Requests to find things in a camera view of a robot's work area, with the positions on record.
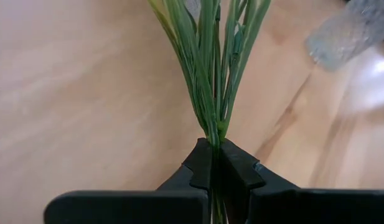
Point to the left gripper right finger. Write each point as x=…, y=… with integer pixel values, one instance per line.
x=303, y=208

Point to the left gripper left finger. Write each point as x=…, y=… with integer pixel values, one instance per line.
x=132, y=208

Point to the clear glass vase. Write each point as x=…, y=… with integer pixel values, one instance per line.
x=344, y=34

